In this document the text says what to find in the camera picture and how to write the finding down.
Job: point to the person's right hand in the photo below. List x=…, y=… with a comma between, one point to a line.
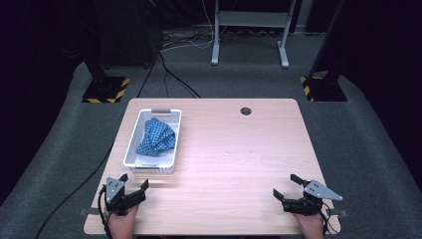
x=310, y=226

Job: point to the blue checked cloth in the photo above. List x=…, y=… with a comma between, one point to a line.
x=156, y=137

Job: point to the white metal stand frame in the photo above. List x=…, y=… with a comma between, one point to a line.
x=252, y=19

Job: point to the dark round table grommet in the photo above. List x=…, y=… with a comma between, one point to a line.
x=246, y=111

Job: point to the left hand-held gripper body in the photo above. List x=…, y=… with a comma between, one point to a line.
x=120, y=200

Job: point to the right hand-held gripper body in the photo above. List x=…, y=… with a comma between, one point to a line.
x=307, y=200

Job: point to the white plastic basket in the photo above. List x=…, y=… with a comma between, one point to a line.
x=132, y=159

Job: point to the black stand with striped base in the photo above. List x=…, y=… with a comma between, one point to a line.
x=326, y=88
x=103, y=88

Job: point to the grey table bracket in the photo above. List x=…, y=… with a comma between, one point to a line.
x=88, y=212
x=341, y=213

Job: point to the person's left hand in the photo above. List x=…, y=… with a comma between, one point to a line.
x=122, y=224

